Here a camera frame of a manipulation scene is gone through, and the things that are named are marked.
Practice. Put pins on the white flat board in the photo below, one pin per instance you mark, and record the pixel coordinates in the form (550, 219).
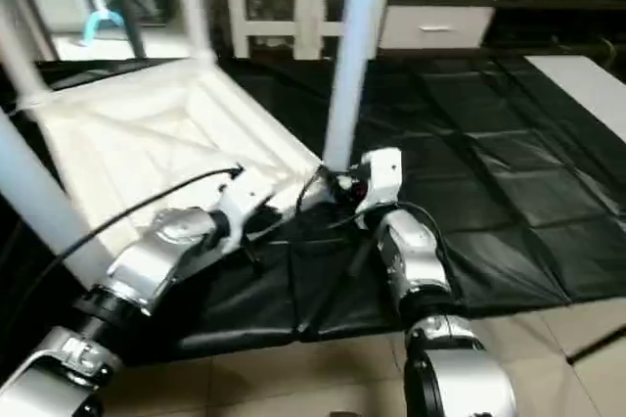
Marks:
(587, 89)

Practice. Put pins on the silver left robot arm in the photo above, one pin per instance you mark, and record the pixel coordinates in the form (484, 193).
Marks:
(147, 270)

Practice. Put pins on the black slanted pole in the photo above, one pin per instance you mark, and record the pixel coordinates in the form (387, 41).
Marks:
(125, 1)

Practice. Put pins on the white plastic table top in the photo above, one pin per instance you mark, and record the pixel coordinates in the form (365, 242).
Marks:
(166, 133)

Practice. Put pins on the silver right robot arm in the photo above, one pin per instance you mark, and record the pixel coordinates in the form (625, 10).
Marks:
(421, 270)

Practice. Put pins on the white plastic table leg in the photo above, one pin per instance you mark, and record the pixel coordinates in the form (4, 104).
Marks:
(18, 55)
(44, 192)
(354, 55)
(194, 1)

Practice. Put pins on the black work mat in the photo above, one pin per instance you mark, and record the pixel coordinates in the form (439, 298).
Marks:
(469, 162)

